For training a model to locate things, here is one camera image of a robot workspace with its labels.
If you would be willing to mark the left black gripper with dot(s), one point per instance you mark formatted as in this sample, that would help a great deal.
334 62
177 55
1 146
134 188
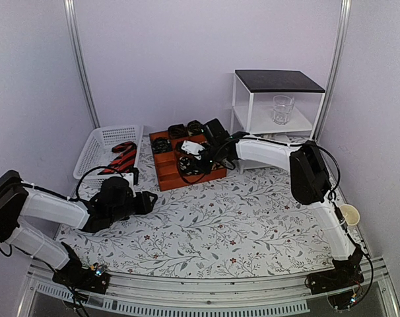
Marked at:
144 203

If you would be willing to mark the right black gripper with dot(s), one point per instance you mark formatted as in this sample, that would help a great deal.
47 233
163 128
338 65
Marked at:
205 168

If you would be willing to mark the black white floral tie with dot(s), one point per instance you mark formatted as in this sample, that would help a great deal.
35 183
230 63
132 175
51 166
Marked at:
187 166

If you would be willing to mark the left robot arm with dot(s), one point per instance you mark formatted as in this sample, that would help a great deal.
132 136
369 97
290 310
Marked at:
116 201

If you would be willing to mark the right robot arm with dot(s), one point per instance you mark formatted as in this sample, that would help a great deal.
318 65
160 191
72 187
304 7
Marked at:
309 180

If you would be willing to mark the red wooden compartment tray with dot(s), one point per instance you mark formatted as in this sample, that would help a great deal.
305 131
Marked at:
166 164

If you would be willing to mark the rolled dark olive tie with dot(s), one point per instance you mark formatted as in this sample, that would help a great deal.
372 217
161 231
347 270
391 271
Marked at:
194 127

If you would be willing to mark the rolled dark brown tie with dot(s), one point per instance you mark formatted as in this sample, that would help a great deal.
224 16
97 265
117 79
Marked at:
177 131

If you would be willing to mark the red black striped tie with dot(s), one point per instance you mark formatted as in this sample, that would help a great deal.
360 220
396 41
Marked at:
125 160

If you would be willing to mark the rolled black patterned tie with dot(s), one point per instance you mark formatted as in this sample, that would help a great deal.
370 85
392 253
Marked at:
161 145

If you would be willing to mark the white plastic basket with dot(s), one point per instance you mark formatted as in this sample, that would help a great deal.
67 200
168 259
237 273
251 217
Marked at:
97 152

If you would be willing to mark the floral table mat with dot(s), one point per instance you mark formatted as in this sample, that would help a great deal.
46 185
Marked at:
244 225

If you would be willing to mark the clear drinking glass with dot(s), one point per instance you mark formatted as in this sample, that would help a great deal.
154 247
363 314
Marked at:
282 109

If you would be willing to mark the white shelf black top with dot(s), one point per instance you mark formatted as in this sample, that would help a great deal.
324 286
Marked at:
269 102

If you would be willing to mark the cream ceramic mug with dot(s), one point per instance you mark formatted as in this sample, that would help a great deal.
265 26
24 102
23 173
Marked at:
350 214

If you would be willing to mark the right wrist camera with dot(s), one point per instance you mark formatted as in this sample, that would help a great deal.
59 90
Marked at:
192 148

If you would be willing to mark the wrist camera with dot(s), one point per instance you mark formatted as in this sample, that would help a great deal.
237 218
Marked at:
192 148
132 176

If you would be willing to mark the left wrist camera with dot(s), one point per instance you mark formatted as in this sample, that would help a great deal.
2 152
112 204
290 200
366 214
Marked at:
132 176

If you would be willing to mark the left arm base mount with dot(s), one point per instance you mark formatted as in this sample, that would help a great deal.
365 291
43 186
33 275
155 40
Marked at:
74 275

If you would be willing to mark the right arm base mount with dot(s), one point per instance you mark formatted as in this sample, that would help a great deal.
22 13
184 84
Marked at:
344 274

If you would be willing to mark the right metal frame post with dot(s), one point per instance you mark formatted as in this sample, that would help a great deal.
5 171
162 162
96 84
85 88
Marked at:
325 103

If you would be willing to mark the metal frame post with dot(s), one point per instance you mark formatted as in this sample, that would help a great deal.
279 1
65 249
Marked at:
71 18
325 103

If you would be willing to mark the left metal frame post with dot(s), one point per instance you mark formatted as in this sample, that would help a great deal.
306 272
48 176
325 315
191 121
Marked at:
71 18

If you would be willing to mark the front metal rail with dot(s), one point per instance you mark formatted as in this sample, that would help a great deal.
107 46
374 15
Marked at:
279 295

